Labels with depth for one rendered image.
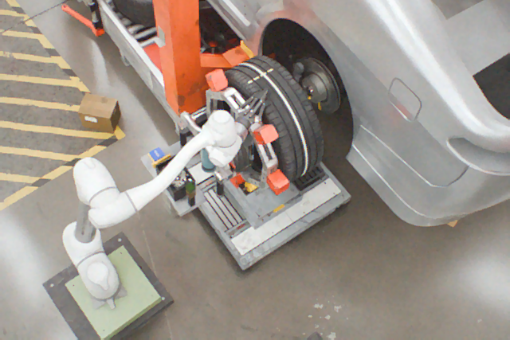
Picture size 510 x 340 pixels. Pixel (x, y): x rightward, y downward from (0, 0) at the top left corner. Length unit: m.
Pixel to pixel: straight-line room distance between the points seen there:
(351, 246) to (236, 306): 0.80
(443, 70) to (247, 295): 1.84
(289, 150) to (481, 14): 1.47
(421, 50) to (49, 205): 2.50
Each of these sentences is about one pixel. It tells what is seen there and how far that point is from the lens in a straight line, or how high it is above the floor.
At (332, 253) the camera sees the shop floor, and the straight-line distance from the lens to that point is 3.74.
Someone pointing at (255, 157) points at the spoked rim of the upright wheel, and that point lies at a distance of 3.26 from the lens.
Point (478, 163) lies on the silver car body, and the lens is 2.52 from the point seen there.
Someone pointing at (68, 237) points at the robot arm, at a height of 0.67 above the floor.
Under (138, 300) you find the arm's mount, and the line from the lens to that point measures 3.22.
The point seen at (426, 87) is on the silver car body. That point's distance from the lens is 2.41.
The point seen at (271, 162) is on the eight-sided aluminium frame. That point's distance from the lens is 2.84.
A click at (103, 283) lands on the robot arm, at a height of 0.62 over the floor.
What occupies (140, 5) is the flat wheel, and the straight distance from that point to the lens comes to 4.16.
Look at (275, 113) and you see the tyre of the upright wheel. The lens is 2.78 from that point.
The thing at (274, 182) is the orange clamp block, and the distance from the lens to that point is 2.89.
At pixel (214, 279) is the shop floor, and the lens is 3.62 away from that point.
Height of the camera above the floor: 3.43
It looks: 60 degrees down
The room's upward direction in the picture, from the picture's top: 6 degrees clockwise
